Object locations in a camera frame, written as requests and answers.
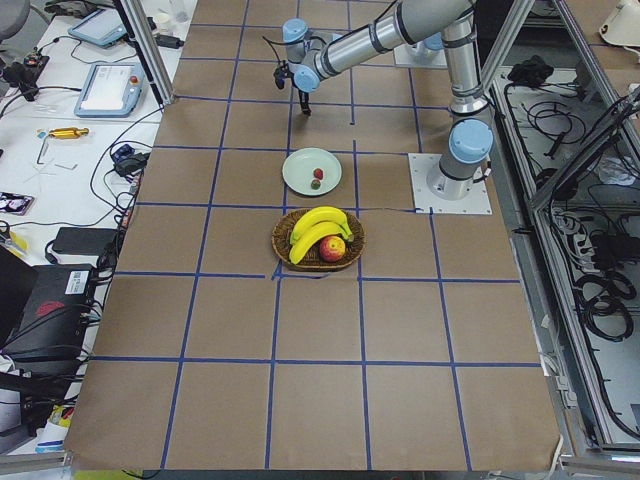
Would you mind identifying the yellow banana bunch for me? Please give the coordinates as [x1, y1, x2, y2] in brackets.
[289, 206, 353, 265]

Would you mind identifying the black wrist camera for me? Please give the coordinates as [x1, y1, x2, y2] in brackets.
[273, 66, 291, 90]

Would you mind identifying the light green plate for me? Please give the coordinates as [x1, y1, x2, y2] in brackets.
[282, 147, 342, 196]

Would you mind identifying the black power adapter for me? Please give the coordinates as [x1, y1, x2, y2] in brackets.
[52, 227, 116, 256]

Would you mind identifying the black computer box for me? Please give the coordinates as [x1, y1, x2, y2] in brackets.
[1, 248, 97, 361]

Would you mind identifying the red yellow apple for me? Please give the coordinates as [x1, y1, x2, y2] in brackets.
[319, 235, 346, 263]

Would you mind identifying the blue teach pendant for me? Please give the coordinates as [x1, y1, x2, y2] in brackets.
[74, 63, 145, 118]
[68, 9, 126, 48]

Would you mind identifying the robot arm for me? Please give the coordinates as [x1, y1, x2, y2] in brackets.
[274, 1, 494, 201]

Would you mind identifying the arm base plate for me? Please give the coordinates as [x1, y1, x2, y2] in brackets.
[394, 40, 447, 70]
[408, 153, 492, 215]

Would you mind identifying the aluminium frame post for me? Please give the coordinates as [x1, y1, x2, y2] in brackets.
[113, 0, 174, 107]

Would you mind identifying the woven wicker basket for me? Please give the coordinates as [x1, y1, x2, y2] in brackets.
[271, 208, 366, 272]

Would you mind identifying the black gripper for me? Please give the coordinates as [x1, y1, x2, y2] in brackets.
[297, 89, 312, 116]

